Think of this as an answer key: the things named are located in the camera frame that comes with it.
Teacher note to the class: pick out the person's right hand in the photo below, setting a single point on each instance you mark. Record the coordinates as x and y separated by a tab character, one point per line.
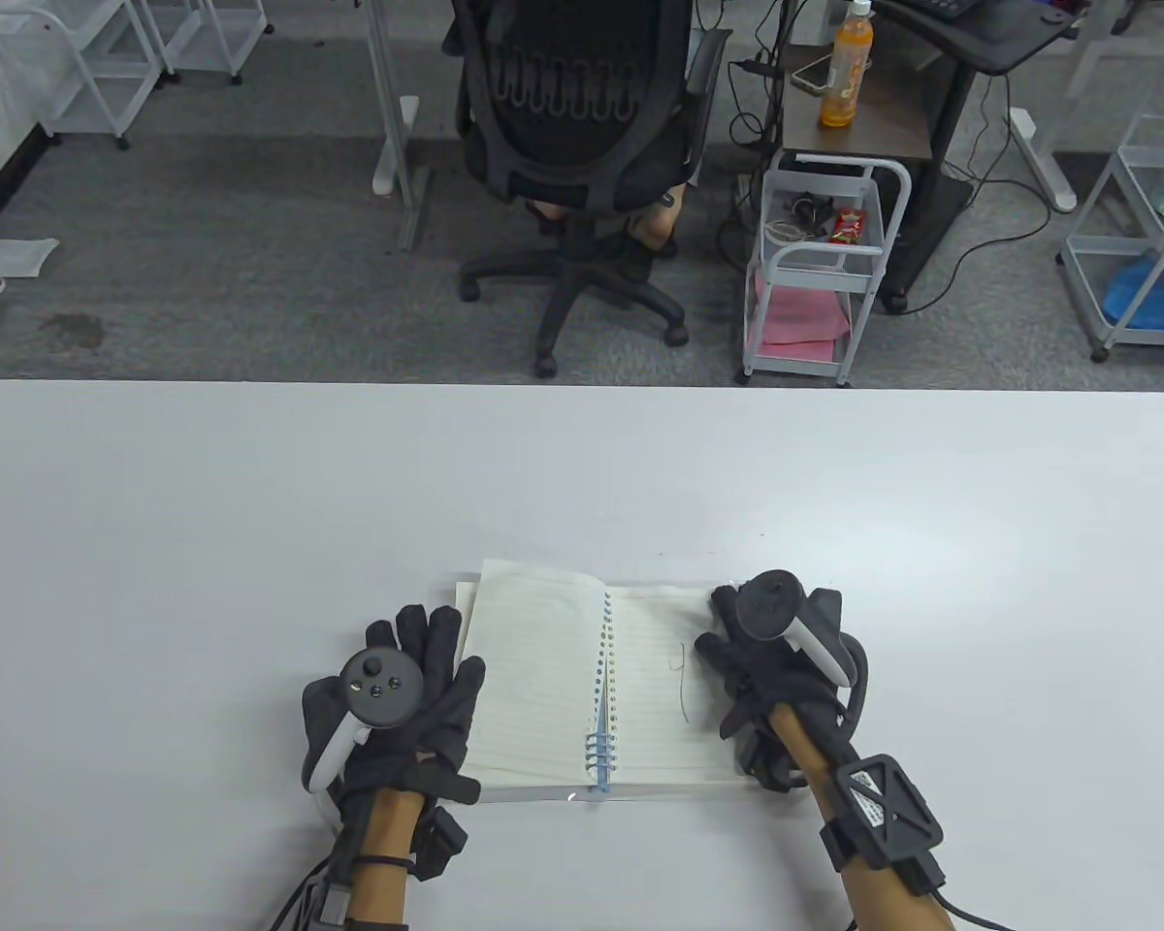
737	669

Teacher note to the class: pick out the orange drink bottle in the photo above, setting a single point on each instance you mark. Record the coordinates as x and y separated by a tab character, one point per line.
844	78

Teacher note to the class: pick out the black white right hand controller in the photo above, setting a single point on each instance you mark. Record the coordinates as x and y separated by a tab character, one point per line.
768	606

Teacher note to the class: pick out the white desk leg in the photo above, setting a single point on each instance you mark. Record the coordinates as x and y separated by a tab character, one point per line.
1043	160
388	97

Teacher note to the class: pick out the pink cloth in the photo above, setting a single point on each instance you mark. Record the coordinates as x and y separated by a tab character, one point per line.
800	315

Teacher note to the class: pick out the black desk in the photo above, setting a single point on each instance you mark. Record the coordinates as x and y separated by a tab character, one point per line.
999	44

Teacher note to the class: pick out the person's left forearm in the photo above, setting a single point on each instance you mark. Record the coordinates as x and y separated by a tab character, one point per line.
383	892

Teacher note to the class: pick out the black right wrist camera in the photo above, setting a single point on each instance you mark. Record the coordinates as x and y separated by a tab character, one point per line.
764	761

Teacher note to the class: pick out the person's left hand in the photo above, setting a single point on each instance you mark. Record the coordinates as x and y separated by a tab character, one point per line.
441	718

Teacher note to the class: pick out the white mesh utility cart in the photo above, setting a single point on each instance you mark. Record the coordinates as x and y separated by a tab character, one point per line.
1149	155

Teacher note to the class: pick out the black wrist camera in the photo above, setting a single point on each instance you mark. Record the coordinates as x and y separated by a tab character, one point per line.
764	761
441	844

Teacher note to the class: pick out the brown top side table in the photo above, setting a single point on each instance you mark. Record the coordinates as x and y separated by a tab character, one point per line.
892	126

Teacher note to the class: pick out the black white hand controller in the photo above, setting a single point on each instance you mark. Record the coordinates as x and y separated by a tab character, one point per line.
378	689
768	606

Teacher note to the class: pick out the white smartphone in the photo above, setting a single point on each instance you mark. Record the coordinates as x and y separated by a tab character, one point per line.
810	73

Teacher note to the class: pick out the small white utility cart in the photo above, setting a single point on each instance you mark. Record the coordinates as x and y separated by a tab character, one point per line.
815	257

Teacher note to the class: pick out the black mesh office chair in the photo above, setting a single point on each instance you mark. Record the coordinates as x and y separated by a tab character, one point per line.
582	126

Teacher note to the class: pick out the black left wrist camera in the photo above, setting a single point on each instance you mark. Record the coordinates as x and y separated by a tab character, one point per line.
441	844

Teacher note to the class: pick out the blue plastic bag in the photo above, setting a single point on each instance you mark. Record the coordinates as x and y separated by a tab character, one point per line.
1149	296

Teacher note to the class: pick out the spiral lined notebook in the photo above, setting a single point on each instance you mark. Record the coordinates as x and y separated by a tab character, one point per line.
533	679

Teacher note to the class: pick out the person's right forearm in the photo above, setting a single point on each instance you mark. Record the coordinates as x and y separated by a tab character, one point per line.
805	761

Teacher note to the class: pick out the red snack packet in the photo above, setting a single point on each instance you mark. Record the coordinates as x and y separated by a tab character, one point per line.
848	225

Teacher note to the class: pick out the black white left hand controller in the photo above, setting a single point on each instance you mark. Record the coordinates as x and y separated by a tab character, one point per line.
378	689

